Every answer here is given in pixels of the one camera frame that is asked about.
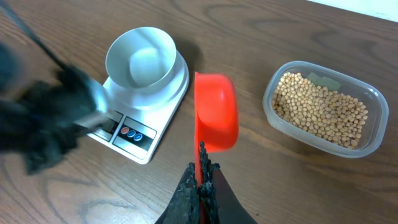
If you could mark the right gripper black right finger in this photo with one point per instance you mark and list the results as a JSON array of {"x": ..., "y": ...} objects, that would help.
[{"x": 220, "y": 203}]

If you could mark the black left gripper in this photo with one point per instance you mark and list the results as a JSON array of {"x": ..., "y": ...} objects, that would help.
[{"x": 65, "y": 112}]

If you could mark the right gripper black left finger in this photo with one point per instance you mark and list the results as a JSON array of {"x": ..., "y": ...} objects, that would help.
[{"x": 184, "y": 206}]

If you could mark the white digital kitchen scale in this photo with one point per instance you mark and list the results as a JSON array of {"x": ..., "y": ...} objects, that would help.
[{"x": 136, "y": 123}]

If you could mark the red plastic scoop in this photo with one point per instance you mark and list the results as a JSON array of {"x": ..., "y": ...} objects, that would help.
[{"x": 216, "y": 119}]

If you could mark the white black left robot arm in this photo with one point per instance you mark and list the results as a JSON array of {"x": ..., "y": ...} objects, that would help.
[{"x": 17, "y": 125}]

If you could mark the grey plastic bowl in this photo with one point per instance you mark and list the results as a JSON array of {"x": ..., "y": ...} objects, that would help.
[{"x": 142, "y": 59}]

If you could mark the clear container of soybeans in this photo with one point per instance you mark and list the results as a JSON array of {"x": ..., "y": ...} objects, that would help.
[{"x": 326, "y": 109}]

